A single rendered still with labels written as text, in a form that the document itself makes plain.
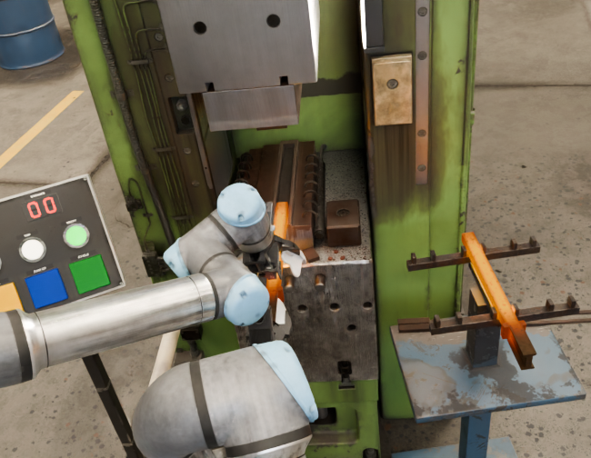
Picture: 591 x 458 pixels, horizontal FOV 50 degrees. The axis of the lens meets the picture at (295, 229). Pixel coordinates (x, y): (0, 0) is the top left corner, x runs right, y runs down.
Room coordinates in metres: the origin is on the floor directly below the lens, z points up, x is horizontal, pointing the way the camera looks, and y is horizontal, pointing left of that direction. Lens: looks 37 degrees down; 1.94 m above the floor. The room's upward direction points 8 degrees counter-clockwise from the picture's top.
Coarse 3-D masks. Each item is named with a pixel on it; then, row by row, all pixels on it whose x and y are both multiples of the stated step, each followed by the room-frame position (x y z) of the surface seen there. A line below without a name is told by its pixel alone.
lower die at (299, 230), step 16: (272, 144) 1.70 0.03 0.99; (304, 144) 1.67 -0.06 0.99; (256, 160) 1.64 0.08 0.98; (272, 160) 1.61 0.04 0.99; (304, 160) 1.58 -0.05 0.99; (256, 176) 1.55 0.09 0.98; (272, 176) 1.52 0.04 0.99; (304, 176) 1.50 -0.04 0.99; (272, 192) 1.44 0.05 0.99; (304, 192) 1.42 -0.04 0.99; (304, 208) 1.34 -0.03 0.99; (288, 224) 1.28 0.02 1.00; (304, 224) 1.27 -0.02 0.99; (304, 240) 1.27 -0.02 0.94
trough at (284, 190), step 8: (288, 144) 1.68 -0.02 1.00; (288, 152) 1.65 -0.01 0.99; (288, 160) 1.60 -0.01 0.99; (280, 168) 1.54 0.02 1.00; (288, 168) 1.56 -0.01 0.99; (280, 176) 1.51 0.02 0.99; (288, 176) 1.52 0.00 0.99; (280, 184) 1.48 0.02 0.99; (288, 184) 1.47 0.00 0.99; (280, 192) 1.44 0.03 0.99; (288, 192) 1.44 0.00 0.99; (280, 200) 1.41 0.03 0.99; (288, 200) 1.40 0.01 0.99; (288, 208) 1.36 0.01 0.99
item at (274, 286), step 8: (280, 208) 1.34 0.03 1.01; (280, 216) 1.30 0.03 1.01; (280, 224) 1.27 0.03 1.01; (280, 232) 1.24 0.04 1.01; (280, 256) 1.14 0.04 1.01; (272, 280) 1.06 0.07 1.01; (280, 280) 1.07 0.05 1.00; (272, 288) 1.03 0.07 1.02; (280, 288) 1.02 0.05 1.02; (272, 296) 1.00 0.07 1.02; (280, 296) 1.02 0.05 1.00; (272, 304) 0.98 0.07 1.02; (272, 312) 0.96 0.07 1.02
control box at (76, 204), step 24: (24, 192) 1.27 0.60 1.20; (48, 192) 1.27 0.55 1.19; (72, 192) 1.28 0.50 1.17; (0, 216) 1.23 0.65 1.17; (24, 216) 1.24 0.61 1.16; (48, 216) 1.24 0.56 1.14; (72, 216) 1.25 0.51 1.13; (96, 216) 1.26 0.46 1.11; (0, 240) 1.20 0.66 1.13; (24, 240) 1.20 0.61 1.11; (48, 240) 1.21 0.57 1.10; (96, 240) 1.23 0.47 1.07; (0, 264) 1.17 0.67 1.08; (24, 264) 1.18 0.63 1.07; (48, 264) 1.18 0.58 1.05; (24, 288) 1.15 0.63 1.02; (72, 288) 1.16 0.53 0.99
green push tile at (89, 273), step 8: (96, 256) 1.20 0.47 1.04; (72, 264) 1.18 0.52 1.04; (80, 264) 1.19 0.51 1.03; (88, 264) 1.19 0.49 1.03; (96, 264) 1.19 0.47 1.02; (104, 264) 1.19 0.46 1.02; (72, 272) 1.17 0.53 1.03; (80, 272) 1.18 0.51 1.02; (88, 272) 1.18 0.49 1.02; (96, 272) 1.18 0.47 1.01; (104, 272) 1.18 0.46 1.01; (80, 280) 1.17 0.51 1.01; (88, 280) 1.17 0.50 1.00; (96, 280) 1.17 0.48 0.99; (104, 280) 1.17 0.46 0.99; (80, 288) 1.16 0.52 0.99; (88, 288) 1.16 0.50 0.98; (96, 288) 1.16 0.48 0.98
